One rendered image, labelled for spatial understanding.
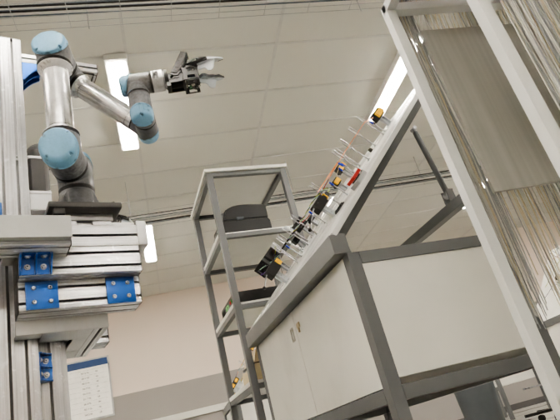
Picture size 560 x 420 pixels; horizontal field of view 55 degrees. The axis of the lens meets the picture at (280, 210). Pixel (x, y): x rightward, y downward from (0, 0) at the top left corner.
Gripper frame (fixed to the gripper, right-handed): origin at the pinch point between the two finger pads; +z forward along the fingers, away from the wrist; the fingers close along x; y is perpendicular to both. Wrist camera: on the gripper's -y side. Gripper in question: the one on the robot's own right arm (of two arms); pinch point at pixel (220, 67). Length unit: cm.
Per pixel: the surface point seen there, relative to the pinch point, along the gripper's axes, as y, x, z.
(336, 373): 103, -45, 16
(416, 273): 87, -15, 44
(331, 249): 75, -9, 19
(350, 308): 91, -20, 21
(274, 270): 53, -62, 8
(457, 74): 46, 25, 63
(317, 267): 74, -22, 16
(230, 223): -12, -126, -1
